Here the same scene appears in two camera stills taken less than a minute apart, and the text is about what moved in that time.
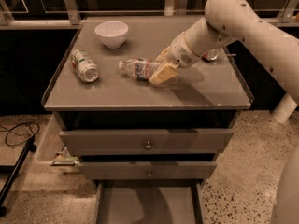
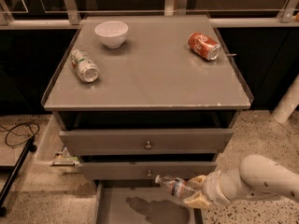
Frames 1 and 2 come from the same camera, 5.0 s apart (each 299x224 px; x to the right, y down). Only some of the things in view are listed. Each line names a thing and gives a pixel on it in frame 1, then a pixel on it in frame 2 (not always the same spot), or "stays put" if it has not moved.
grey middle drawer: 148,170 stays put
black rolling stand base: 15,170 stays put
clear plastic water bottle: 138,68 → 178,188
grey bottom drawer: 153,201 stays put
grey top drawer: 147,142 stays put
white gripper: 180,54 → 212,185
